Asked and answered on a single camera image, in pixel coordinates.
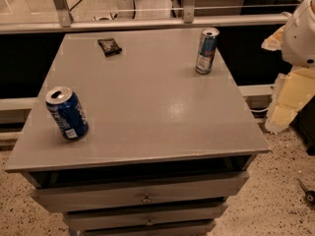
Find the grey drawer cabinet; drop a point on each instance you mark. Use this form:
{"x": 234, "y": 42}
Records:
{"x": 150, "y": 115}

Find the redbull can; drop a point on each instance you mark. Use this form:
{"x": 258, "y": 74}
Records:
{"x": 207, "y": 49}

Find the top drawer with knob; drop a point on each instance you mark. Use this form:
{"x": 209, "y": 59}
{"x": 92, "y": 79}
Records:
{"x": 138, "y": 193}

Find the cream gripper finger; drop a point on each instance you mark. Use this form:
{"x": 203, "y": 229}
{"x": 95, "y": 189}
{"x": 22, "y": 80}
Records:
{"x": 291, "y": 93}
{"x": 275, "y": 41}

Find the middle drawer with knob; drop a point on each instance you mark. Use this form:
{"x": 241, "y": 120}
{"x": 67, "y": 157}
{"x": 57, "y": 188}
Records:
{"x": 144, "y": 216}

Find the metal railing frame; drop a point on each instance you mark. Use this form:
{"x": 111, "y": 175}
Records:
{"x": 33, "y": 16}

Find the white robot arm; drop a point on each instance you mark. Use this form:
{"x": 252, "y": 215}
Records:
{"x": 296, "y": 41}

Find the drawer with knob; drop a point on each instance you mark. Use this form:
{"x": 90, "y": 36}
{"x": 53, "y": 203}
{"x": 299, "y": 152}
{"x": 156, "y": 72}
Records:
{"x": 138, "y": 193}
{"x": 144, "y": 216}

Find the blue pepsi can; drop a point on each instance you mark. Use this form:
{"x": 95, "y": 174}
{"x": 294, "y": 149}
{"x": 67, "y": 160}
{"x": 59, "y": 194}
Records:
{"x": 66, "y": 110}

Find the black snack packet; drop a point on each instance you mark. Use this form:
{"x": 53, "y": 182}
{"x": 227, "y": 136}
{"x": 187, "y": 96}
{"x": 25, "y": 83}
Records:
{"x": 109, "y": 46}

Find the black tool on floor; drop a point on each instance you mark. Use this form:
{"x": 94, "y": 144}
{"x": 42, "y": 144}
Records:
{"x": 309, "y": 195}

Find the bottom drawer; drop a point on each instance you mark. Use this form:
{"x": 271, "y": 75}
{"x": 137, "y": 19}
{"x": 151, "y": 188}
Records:
{"x": 188, "y": 228}

